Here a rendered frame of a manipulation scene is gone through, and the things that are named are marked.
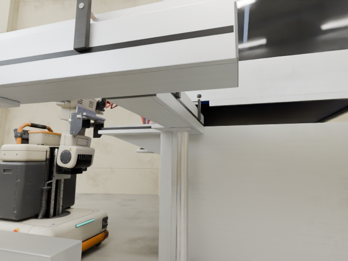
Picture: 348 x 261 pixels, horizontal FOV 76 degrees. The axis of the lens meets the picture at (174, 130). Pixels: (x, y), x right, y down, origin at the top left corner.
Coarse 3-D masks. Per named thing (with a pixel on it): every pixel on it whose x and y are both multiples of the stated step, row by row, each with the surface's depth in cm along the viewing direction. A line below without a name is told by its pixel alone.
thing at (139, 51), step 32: (192, 0) 35; (224, 0) 31; (32, 32) 44; (64, 32) 38; (96, 32) 36; (128, 32) 35; (160, 32) 33; (192, 32) 32; (224, 32) 30; (0, 64) 42; (32, 64) 40; (64, 64) 38; (96, 64) 36; (128, 64) 34; (160, 64) 32; (192, 64) 31; (224, 64) 31; (0, 96) 49; (32, 96) 49; (64, 96) 48; (96, 96) 48
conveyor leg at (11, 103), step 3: (0, 99) 49; (3, 99) 50; (6, 99) 50; (9, 99) 51; (0, 102) 49; (3, 102) 50; (6, 102) 50; (9, 102) 51; (12, 102) 52; (15, 102) 52; (18, 102) 53; (0, 105) 51; (3, 105) 52; (6, 105) 52; (9, 105) 52; (12, 105) 52; (15, 105) 52; (18, 105) 53
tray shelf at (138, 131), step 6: (102, 132) 131; (108, 132) 130; (114, 132) 128; (120, 132) 127; (126, 132) 126; (132, 132) 125; (138, 132) 124; (144, 132) 123; (150, 132) 122; (156, 132) 122
